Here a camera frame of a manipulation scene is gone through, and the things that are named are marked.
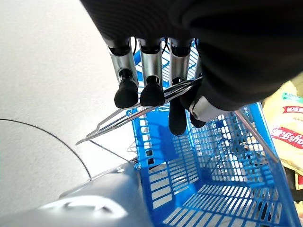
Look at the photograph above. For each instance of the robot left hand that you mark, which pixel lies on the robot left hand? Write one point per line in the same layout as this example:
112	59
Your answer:
213	47

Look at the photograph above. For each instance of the blue plastic shopping basket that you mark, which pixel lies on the blue plastic shopping basket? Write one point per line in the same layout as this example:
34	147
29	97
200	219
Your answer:
213	170

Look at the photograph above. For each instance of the yellow snack bag red label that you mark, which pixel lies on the yellow snack bag red label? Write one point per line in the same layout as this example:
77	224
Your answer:
287	132

